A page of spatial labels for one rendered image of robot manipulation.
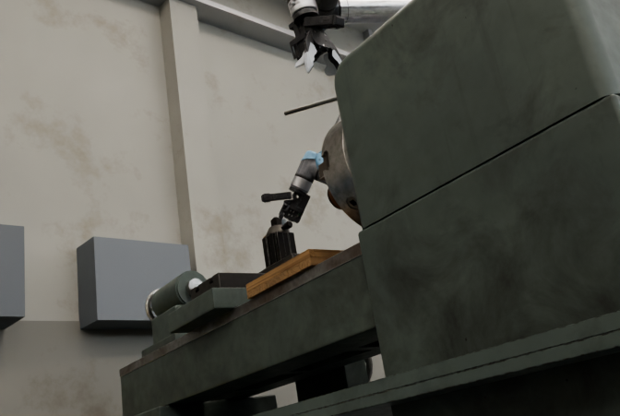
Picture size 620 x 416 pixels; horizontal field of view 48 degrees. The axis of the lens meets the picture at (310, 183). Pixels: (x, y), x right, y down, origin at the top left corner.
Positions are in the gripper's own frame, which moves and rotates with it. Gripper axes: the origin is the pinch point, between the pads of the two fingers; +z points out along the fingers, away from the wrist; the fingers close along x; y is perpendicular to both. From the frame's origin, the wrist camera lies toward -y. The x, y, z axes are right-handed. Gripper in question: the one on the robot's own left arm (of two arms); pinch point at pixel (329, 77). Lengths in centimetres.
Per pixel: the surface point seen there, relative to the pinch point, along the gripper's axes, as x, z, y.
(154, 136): -214, -173, 345
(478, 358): 39, 77, -39
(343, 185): 11.6, 32.6, -3.1
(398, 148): 24, 36, -28
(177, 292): -17, 28, 102
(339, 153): 12.6, 25.5, -5.4
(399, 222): 25, 50, -23
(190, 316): 9, 45, 64
